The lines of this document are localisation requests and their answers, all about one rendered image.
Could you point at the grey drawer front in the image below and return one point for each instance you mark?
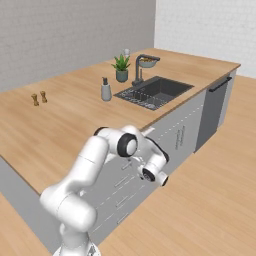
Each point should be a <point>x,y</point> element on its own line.
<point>115,191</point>
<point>133,200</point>
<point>116,166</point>
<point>110,226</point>

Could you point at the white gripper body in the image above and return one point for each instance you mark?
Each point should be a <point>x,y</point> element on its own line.
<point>138,166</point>

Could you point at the green plant in grey pot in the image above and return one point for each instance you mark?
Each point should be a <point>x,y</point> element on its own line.
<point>121,68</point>

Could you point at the grey soap dispenser black pump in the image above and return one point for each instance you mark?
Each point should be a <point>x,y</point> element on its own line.
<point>106,90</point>

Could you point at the glass cup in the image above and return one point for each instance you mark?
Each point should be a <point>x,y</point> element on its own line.
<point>126,52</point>

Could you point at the black sink basin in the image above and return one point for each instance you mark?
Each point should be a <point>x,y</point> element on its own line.
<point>156,90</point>

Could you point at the grey bowl with food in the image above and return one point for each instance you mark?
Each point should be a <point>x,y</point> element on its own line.
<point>148,62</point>

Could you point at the wooden shaker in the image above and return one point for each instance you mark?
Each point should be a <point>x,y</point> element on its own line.
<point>43,97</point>
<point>35,99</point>

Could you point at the dark grey dishwasher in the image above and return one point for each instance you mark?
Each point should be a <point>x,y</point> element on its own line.
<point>210,115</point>

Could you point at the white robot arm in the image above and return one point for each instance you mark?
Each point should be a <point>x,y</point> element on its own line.
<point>85,166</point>

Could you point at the dark grey tap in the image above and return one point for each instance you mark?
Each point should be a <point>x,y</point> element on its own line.
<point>137,71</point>

